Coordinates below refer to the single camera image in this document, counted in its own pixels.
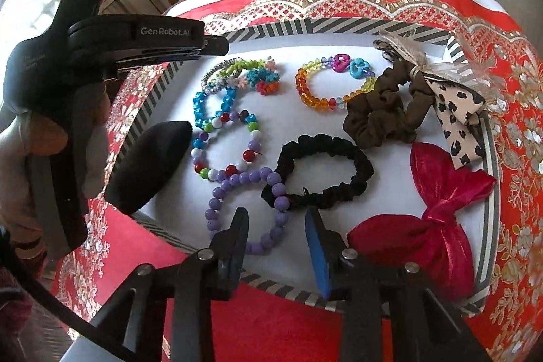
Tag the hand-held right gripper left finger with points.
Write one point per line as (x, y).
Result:
(237, 243)

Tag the person's left hand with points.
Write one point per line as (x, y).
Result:
(17, 167)

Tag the red embroidered tablecloth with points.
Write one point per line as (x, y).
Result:
(271, 328)

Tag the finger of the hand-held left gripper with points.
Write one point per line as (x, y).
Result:
(212, 47)

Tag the brown scrunchie with leopard bow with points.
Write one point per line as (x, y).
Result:
(382, 120)

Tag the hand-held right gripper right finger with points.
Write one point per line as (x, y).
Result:
(318, 251)

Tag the black scrunchie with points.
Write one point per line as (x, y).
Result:
(360, 171)

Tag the red satin hair bow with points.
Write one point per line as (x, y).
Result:
(441, 234)

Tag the striped cardboard box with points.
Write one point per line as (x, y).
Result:
(292, 116)

